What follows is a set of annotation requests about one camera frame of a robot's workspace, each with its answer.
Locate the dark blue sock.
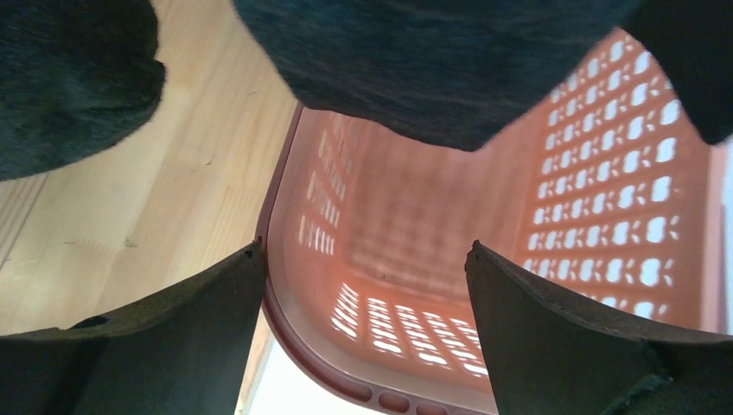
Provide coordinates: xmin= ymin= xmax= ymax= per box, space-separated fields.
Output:
xmin=234 ymin=0 xmax=638 ymax=151

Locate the wooden hanger stand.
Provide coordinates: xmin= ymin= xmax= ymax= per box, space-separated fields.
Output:
xmin=1 ymin=1 xmax=253 ymax=339

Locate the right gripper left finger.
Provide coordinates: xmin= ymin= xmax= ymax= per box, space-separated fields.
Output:
xmin=1 ymin=242 xmax=266 ymax=415

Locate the pink plastic basket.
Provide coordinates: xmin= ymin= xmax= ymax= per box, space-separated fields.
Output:
xmin=258 ymin=30 xmax=732 ymax=414

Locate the black striped narrow sock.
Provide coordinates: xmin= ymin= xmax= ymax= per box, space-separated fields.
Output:
xmin=621 ymin=0 xmax=732 ymax=145

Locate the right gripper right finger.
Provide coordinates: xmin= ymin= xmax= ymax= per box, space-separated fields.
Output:
xmin=465 ymin=242 xmax=732 ymax=414

